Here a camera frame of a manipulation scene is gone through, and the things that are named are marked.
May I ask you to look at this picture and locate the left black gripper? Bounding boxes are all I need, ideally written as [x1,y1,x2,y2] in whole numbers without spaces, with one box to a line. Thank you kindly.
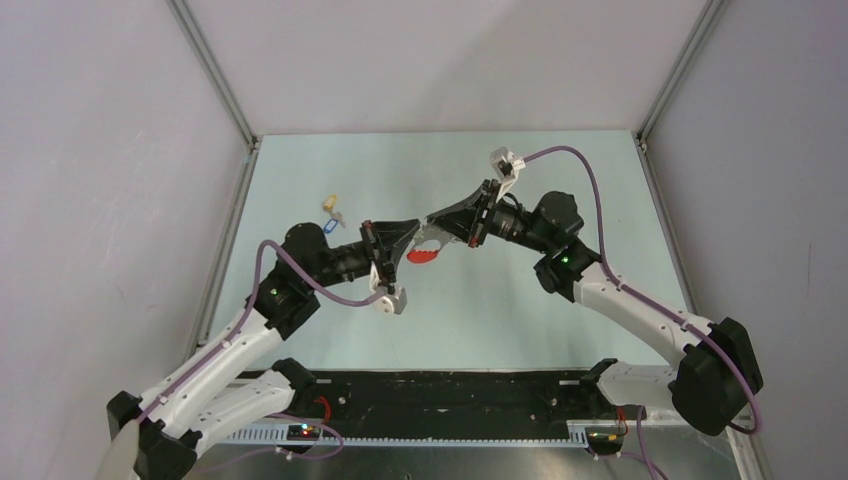
[305,220,420,291]

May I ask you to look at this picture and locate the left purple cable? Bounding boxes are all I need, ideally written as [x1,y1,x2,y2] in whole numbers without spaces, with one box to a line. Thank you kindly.
[135,239,389,425]

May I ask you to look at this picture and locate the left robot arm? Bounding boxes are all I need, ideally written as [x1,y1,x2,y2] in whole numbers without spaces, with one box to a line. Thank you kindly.
[96,219,420,479]

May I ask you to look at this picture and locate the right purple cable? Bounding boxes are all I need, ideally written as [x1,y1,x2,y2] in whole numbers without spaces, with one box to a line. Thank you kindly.
[523,145,764,435]

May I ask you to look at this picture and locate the grey slotted cable duct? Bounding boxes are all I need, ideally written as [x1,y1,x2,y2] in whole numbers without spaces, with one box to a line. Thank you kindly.
[220,423,588,448]

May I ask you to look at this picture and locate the key with yellow tag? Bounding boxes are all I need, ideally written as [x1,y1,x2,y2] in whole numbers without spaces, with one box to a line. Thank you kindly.
[322,194,338,213]

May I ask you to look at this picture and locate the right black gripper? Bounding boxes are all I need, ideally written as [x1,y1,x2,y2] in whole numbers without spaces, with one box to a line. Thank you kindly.
[427,180,553,255]

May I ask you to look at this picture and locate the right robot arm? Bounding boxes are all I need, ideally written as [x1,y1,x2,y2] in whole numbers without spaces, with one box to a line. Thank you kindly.
[426,180,763,436]

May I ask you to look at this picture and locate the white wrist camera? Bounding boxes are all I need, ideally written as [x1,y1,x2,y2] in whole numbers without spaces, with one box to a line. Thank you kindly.
[368,263,407,315]
[489,147,525,200]

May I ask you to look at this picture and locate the purple cable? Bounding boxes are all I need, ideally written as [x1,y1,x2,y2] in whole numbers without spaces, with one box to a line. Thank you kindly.
[523,145,764,435]
[135,239,389,425]

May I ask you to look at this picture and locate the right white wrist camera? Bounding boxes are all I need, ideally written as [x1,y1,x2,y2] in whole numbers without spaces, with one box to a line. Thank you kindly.
[489,147,525,200]

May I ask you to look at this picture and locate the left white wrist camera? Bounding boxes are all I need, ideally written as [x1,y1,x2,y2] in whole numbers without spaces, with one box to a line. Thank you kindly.
[368,263,407,315]

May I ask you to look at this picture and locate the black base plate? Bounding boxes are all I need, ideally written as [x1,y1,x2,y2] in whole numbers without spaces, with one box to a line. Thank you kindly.
[284,370,618,439]

